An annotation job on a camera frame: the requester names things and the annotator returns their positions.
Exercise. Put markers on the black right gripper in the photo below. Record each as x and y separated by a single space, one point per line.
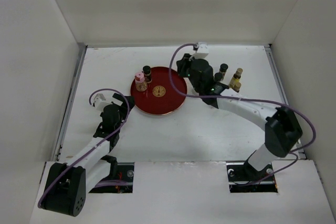
182 64

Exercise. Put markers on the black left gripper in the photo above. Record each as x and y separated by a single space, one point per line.
130 99

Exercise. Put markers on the pink cap spice jar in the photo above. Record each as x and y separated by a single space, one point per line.
140 82

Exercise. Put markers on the black cap brown spice jar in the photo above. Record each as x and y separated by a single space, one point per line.
147 74

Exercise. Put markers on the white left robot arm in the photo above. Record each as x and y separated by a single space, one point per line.
68 183

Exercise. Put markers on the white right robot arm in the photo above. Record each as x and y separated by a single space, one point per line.
280 125

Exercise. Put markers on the red round lacquer tray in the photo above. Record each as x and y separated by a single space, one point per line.
160 98

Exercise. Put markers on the black cap dark spice jar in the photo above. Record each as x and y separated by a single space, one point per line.
218 77

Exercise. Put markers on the black cap spice jar back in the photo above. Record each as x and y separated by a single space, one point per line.
223 69

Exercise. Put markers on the tall yellow oil bottle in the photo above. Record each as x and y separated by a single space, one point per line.
236 77

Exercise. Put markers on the short yellow oil bottle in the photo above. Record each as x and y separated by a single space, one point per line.
237 87

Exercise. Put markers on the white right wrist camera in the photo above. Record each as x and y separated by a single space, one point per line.
201 50

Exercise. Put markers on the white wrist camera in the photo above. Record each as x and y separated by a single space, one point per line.
99 101
201 50

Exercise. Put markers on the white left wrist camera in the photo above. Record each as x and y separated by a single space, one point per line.
99 101

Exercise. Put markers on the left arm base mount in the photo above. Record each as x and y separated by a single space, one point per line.
119 182

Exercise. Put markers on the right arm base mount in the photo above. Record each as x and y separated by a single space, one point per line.
244 179

